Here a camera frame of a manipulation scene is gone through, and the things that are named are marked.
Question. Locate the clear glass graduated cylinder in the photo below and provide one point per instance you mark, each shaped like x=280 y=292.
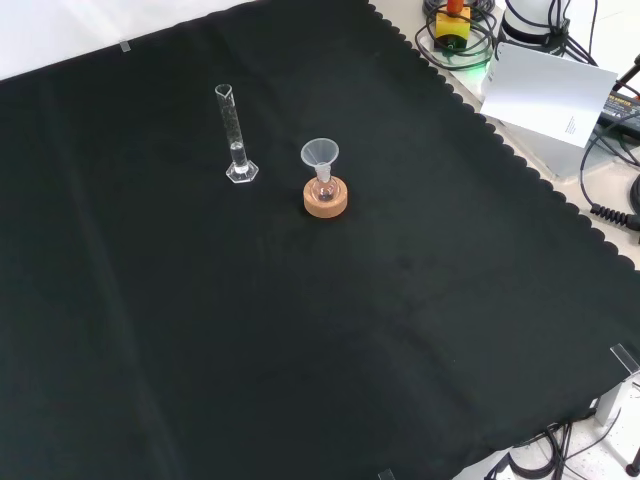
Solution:
x=236 y=151

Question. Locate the small round-bottom glass flask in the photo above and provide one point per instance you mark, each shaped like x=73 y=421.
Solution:
x=325 y=193

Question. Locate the clear plastic funnel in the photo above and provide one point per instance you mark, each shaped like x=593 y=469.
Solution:
x=320 y=154

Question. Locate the black bench cloth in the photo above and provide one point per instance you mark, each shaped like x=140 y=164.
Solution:
x=200 y=310

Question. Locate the clear tape piece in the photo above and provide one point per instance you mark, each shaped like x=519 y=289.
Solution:
x=386 y=474
x=125 y=47
x=625 y=357

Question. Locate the yellow stop button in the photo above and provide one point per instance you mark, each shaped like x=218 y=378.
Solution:
x=452 y=31

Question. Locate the grey box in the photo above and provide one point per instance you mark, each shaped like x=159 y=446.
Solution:
x=562 y=157

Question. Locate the pale board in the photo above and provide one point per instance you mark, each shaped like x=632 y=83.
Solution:
x=545 y=90

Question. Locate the black power adapter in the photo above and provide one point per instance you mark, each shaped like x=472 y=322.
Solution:
x=622 y=108

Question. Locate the black tripod leg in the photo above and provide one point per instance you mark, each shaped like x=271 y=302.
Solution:
x=627 y=75

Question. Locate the white metal bracket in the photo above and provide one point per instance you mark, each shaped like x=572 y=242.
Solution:
x=612 y=400

